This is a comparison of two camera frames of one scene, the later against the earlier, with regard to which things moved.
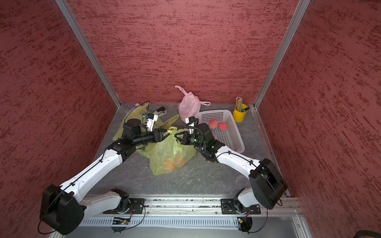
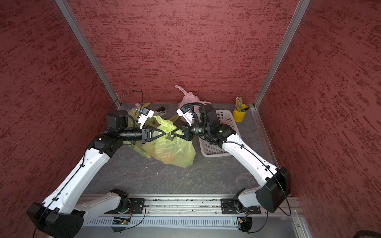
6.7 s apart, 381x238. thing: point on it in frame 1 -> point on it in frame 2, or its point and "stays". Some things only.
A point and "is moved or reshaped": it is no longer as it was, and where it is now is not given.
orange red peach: (167, 164) is moved or reshaped
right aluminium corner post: (299, 12) stays
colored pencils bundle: (238, 103) stays
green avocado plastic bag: (169, 154) is moved or reshaped
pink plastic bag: (189, 105) stays
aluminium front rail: (282, 207) stays
